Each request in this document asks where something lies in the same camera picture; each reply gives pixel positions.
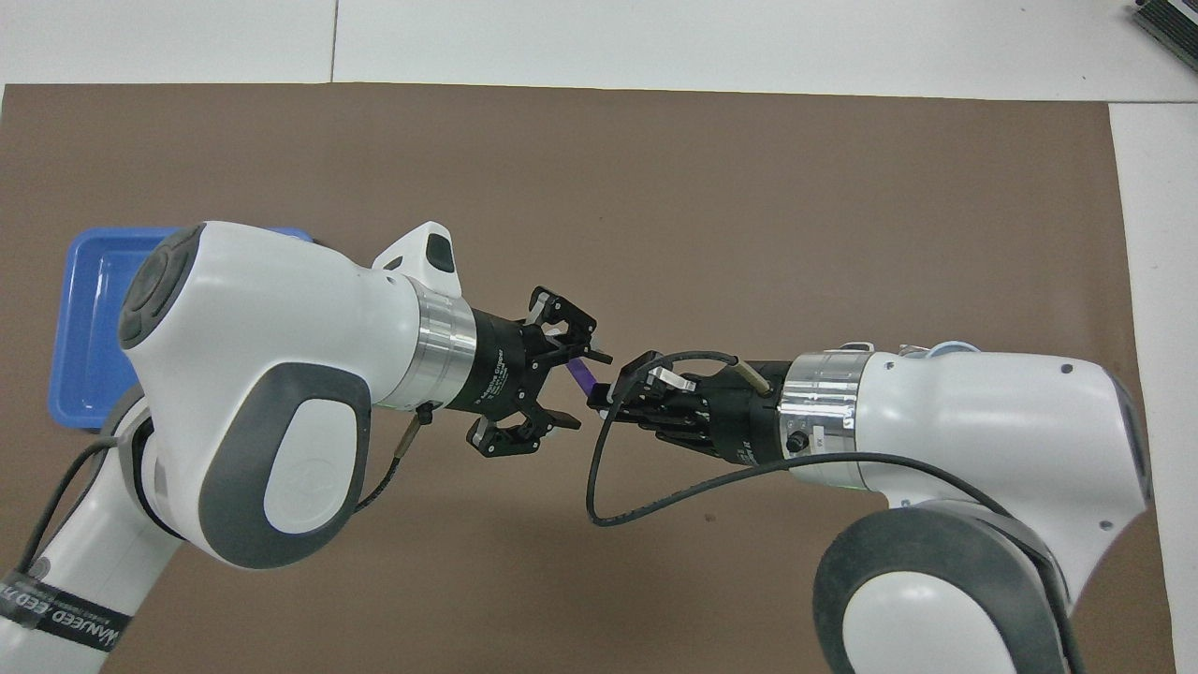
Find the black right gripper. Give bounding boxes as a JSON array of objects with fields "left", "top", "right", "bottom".
[{"left": 587, "top": 353, "right": 796, "bottom": 464}]

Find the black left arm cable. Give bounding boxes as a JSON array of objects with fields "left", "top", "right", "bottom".
[{"left": 19, "top": 403, "right": 433, "bottom": 581}]

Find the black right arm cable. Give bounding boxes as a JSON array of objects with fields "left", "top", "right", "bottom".
[{"left": 586, "top": 351, "right": 1077, "bottom": 656}]

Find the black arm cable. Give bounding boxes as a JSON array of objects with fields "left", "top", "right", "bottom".
[
  {"left": 586, "top": 351, "right": 1077, "bottom": 656},
  {"left": 19, "top": 403, "right": 433, "bottom": 581}
]

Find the grey ribbed device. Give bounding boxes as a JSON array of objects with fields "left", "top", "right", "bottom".
[{"left": 1130, "top": 0, "right": 1198, "bottom": 59}]

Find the blue plastic tray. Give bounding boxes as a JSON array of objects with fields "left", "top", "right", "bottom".
[{"left": 48, "top": 227, "right": 314, "bottom": 432}]

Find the brown table mat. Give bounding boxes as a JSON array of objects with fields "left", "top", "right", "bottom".
[{"left": 0, "top": 82, "right": 1178, "bottom": 674}]

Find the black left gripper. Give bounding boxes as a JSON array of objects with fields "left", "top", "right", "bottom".
[{"left": 463, "top": 286, "right": 614, "bottom": 460}]

